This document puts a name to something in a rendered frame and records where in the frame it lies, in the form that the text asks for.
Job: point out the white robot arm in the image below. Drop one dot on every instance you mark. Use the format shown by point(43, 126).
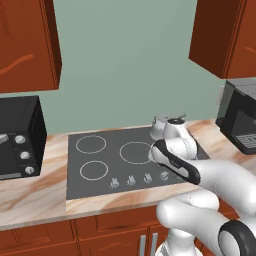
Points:
point(213, 186)

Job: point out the silver kettle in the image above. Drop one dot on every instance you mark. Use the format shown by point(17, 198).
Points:
point(156, 130)

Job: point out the dark grey hob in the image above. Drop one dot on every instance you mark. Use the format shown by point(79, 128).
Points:
point(100, 166)

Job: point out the silver hob knob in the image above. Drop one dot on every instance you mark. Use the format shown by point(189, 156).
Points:
point(131, 180)
point(114, 183)
point(147, 178)
point(163, 175)

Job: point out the red-brown drawer front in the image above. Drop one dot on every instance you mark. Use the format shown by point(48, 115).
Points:
point(36, 235)
point(116, 220)

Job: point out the silver toaster oven knob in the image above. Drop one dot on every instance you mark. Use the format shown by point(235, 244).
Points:
point(20, 139)
point(25, 155)
point(29, 170)

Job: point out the black toaster oven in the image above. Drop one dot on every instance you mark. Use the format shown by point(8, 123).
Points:
point(20, 116)

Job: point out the red-brown cupboard door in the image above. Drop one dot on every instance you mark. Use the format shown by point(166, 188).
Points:
point(161, 238)
point(113, 245)
point(40, 251)

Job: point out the red-brown wall cupboard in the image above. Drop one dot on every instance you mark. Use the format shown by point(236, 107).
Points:
point(23, 40)
point(230, 33)

